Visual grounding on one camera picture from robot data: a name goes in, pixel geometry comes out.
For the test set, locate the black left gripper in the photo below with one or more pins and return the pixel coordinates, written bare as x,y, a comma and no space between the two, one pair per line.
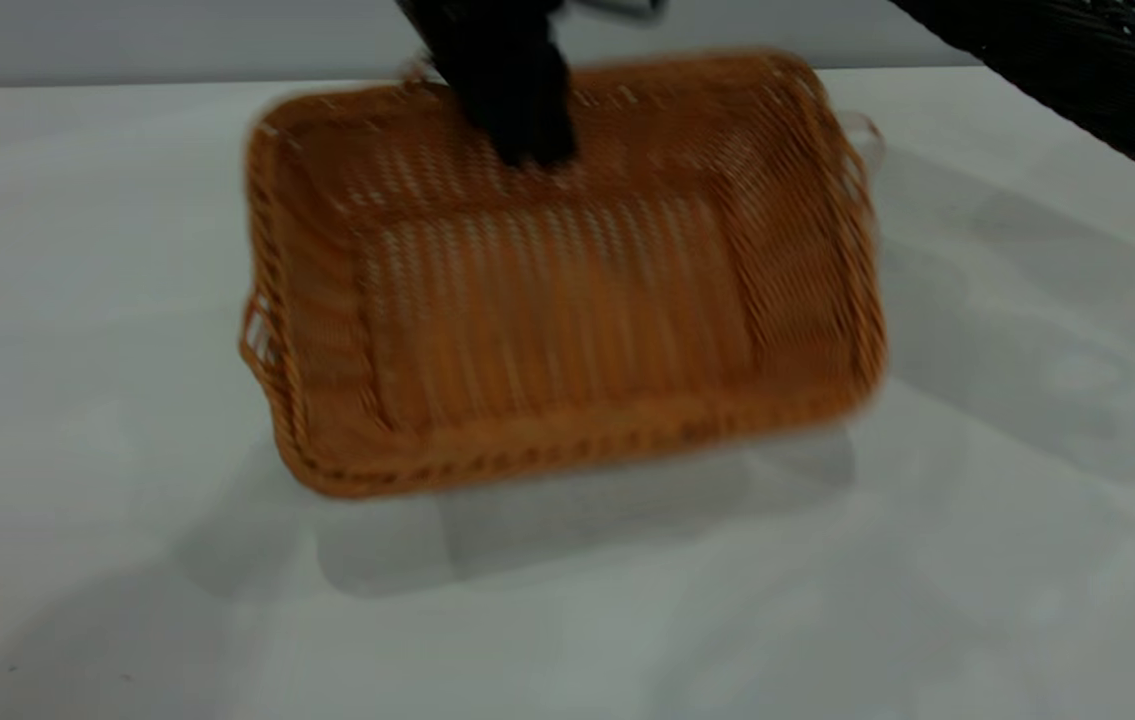
487,25

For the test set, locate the orange wicker basket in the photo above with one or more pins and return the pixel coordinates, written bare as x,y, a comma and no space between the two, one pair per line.
567,320

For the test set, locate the dark brown wicker basket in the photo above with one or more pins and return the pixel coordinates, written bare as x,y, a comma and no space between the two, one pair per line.
1107,70

